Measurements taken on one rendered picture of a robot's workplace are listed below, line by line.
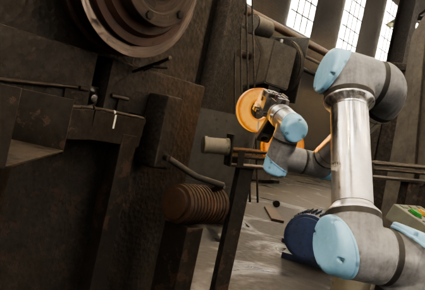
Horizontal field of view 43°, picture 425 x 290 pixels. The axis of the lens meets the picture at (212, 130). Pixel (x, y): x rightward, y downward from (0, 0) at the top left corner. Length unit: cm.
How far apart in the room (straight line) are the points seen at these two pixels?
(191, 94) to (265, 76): 750
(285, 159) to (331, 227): 52
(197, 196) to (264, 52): 795
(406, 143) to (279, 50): 584
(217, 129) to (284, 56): 562
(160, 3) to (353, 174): 76
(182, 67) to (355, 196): 104
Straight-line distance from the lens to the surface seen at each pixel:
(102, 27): 154
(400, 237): 114
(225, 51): 591
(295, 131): 152
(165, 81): 185
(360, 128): 120
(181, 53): 197
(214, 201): 174
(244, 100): 182
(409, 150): 397
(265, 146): 184
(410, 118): 401
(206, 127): 425
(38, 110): 121
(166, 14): 158
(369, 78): 127
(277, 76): 964
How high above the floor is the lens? 72
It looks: level
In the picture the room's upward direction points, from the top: 12 degrees clockwise
